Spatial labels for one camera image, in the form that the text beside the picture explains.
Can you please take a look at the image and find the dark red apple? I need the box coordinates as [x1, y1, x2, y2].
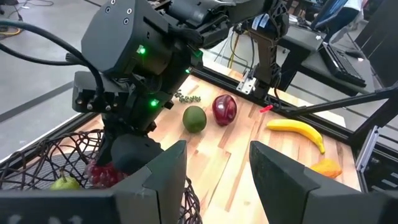
[211, 94, 238, 127]

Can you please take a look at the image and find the person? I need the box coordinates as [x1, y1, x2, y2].
[325, 0, 373, 43]

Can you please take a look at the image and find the silver metal bracket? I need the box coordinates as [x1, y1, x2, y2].
[356, 126, 380, 174]
[236, 70, 257, 95]

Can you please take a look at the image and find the black metal table frame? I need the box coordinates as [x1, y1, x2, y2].
[0, 67, 398, 195]

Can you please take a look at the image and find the black laptop keyboard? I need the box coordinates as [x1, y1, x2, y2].
[320, 42, 368, 88]

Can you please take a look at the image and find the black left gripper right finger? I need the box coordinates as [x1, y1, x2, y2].
[248, 140, 398, 224]

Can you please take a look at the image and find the yellow-green pear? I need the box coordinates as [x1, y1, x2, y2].
[49, 169, 81, 190]

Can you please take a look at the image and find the brown woven wire basket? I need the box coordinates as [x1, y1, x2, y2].
[0, 129, 203, 224]

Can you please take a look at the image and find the small potted green plant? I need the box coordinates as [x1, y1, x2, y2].
[174, 90, 202, 104]

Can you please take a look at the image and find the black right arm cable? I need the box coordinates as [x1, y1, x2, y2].
[0, 19, 105, 97]

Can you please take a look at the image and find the yellow cable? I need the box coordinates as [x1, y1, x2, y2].
[228, 32, 241, 68]

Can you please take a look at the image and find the red grape bunch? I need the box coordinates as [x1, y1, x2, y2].
[85, 160, 128, 189]

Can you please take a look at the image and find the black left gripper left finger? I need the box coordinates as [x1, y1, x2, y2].
[0, 139, 188, 224]

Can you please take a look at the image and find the black desk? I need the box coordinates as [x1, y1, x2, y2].
[279, 24, 398, 97]

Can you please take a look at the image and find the thin black cable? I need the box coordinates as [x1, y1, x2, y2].
[0, 42, 85, 67]

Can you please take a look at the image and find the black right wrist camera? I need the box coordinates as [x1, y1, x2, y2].
[72, 70, 125, 113]

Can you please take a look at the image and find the orange fruit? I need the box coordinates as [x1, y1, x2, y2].
[310, 157, 343, 179]

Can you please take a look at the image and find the yellow banana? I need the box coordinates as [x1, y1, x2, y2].
[266, 119, 326, 155]

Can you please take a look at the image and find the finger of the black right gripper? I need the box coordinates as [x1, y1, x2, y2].
[111, 134, 164, 175]
[97, 136, 113, 166]

